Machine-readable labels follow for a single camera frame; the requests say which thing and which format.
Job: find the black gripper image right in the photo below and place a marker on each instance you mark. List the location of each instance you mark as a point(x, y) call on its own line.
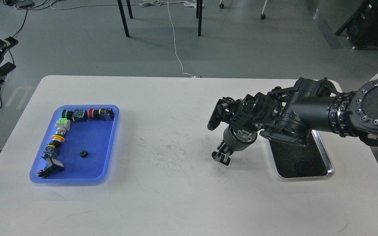
point(234, 140)

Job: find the robot arm image right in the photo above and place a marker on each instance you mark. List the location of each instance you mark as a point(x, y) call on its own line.
point(288, 115)

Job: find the silver metal tray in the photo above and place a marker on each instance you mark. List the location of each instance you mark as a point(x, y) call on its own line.
point(294, 163)

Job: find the blue plastic tray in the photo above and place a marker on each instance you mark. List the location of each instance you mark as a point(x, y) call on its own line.
point(96, 137)

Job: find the black table leg left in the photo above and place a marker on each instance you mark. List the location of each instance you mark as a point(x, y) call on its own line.
point(122, 15)

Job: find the black table leg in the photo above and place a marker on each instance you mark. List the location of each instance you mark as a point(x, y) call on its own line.
point(199, 6)
point(122, 15)

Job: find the black table leg right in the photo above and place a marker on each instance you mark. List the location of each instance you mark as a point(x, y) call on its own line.
point(199, 6)

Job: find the black cabinet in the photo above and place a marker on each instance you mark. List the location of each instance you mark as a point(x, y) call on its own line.
point(362, 26)

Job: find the green push button switch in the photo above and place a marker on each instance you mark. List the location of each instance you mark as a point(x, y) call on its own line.
point(78, 115)

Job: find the green white connector switch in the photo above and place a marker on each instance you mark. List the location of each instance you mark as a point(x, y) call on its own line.
point(62, 126)

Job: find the yellow ring push button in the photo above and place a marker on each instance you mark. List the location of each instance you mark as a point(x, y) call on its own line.
point(52, 149)

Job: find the black white switch block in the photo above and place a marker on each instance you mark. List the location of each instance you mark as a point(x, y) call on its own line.
point(53, 165)

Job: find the red push button switch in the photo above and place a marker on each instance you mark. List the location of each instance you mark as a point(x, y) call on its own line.
point(102, 114)

